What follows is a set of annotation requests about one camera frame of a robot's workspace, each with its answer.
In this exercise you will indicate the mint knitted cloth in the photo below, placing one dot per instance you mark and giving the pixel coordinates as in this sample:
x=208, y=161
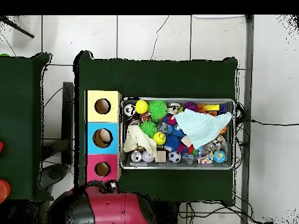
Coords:
x=201, y=127

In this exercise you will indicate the black stand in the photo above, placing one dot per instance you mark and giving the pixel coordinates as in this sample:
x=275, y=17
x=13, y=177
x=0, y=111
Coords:
x=67, y=105

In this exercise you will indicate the yellow smiley ball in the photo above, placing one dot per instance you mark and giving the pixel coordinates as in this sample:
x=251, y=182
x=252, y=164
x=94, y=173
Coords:
x=159, y=138

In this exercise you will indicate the clear mesh bin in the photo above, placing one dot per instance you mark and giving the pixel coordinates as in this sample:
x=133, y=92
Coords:
x=177, y=166

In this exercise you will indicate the green covered side table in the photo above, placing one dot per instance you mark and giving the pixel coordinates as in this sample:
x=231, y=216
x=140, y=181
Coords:
x=18, y=105

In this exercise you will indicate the orange disc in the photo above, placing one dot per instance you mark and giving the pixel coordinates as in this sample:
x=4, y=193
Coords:
x=3, y=190

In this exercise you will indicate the green spiky rubber ball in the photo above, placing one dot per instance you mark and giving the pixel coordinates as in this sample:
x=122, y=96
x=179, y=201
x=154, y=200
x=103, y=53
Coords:
x=157, y=110
x=148, y=128

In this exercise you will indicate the blue globe ball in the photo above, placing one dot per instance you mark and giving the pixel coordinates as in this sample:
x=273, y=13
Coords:
x=219, y=156

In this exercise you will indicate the small soccer ball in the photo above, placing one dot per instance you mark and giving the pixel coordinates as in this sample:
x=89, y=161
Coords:
x=174, y=157

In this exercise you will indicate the wooden box with three holes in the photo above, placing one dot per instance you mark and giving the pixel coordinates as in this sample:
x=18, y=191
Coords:
x=102, y=140

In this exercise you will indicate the colourful polka dot cloth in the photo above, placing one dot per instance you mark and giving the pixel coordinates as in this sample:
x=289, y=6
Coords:
x=205, y=160

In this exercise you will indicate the yellow tennis ball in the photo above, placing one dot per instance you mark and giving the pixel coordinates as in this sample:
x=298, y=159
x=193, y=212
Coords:
x=141, y=106

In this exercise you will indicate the cream waffle cloth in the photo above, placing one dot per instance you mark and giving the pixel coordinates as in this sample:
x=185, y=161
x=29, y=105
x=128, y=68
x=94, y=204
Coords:
x=137, y=140

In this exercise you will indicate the blue spiky rubber ball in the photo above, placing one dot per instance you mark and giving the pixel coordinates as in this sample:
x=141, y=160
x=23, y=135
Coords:
x=172, y=141

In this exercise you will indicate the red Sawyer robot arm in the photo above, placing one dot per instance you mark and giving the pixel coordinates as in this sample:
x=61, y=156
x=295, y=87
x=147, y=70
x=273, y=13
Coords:
x=109, y=207

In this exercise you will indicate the dark green table cloth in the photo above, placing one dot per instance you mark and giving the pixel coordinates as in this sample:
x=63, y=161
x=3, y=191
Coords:
x=151, y=79

